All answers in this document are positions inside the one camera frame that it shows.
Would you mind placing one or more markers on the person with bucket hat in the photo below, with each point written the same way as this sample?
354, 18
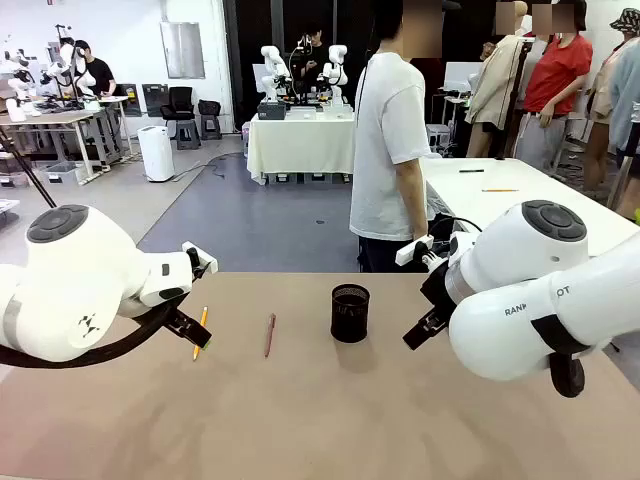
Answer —
627, 90

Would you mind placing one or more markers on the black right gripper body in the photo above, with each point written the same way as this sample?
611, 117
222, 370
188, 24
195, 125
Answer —
436, 290

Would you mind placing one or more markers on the black pen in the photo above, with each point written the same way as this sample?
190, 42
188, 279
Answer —
471, 171

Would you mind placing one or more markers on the background person in black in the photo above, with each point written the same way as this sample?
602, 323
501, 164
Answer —
311, 55

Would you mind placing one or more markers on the white air purifier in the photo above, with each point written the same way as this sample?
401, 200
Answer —
156, 152

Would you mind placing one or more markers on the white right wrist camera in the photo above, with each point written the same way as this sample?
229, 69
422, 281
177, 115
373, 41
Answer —
412, 250

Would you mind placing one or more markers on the black equipment box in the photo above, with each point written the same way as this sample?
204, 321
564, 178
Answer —
271, 111

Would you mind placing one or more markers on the white board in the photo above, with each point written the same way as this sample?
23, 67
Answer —
462, 75

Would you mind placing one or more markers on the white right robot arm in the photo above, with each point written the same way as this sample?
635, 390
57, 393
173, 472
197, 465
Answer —
530, 280

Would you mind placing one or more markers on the black office chair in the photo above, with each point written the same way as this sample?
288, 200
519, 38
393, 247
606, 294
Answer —
178, 102

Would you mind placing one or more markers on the black mesh pen holder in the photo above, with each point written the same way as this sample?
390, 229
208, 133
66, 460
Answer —
350, 320

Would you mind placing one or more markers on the clear plastic bin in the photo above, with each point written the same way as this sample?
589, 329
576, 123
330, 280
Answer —
62, 172

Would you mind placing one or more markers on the black tripod pole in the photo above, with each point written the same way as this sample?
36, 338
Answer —
27, 167

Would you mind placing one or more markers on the grey workbench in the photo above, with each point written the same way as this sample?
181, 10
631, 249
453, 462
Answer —
55, 120

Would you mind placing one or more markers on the black display panel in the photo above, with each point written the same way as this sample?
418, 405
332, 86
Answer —
131, 100
155, 99

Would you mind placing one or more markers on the person in white t-shirt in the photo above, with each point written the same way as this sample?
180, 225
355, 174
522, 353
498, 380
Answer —
385, 150

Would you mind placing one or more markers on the grey wall panel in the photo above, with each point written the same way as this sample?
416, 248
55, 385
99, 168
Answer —
182, 50

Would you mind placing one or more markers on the dark red pen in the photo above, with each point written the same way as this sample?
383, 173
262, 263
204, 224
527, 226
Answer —
270, 335

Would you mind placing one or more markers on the white side table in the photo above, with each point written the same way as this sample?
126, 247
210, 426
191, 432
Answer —
525, 175

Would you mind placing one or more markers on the table with white cloth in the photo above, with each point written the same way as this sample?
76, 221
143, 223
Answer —
300, 145

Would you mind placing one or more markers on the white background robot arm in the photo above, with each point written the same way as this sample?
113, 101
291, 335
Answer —
17, 85
272, 65
65, 65
336, 70

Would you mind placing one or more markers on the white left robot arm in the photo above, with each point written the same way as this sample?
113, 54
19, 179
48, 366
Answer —
75, 270

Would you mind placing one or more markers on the yellow pencil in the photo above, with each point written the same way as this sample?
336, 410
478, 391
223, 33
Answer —
204, 317
500, 190

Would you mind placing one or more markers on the person in black t-shirt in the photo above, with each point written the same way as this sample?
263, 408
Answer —
100, 72

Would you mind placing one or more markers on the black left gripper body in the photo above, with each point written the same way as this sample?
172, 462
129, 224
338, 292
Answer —
197, 263

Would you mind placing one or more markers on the grey plastic stool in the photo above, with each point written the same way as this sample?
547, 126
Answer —
188, 136

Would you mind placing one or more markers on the person's right forearm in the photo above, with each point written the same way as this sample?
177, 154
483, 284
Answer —
421, 215

